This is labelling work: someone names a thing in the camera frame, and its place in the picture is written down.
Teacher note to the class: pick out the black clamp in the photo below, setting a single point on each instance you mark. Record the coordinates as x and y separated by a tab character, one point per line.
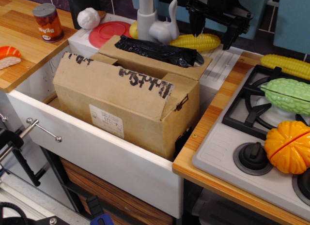
33	177

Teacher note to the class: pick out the black stove knob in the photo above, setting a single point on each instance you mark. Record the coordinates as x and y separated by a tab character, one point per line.
301	186
251	159

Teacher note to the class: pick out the salmon sushi toy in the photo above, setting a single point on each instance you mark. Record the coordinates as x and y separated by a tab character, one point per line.
9	56

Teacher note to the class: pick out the green bitter melon toy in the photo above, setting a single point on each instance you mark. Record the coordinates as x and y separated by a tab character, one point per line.
289	95

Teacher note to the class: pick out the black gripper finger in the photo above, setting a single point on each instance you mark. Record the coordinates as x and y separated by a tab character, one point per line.
234	30
197	22

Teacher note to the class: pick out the blue black clamp handle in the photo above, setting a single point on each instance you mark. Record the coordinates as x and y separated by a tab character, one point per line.
97	212

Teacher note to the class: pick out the white garlic toy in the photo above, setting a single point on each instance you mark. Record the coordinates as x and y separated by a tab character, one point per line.
88	18

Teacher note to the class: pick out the black stove grate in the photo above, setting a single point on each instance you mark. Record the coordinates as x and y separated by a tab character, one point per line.
251	113

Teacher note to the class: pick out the brown cardboard box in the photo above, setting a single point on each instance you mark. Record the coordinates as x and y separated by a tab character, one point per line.
144	101

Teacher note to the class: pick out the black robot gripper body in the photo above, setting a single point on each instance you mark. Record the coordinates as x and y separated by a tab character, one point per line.
220	11

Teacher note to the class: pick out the grey toy stove top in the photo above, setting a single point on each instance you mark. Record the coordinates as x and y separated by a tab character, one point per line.
233	150

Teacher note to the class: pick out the red plastic plate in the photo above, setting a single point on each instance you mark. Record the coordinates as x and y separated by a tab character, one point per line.
103	32

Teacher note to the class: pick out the metal clamp screw handle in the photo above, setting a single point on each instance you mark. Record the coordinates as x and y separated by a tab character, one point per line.
43	130

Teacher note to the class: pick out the yellow lemon toy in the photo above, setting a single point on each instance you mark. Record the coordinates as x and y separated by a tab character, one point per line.
133	30

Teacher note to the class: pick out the orange pumpkin toy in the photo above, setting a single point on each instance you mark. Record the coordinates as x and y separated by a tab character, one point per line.
288	147

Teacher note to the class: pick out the yellow corn cob toy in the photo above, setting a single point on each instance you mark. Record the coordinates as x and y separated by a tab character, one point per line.
203	42
288	65

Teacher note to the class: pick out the orange beans can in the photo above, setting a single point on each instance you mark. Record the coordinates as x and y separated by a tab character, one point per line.
48	22

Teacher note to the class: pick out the grey toy faucet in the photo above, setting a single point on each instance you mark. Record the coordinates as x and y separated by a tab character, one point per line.
150	28

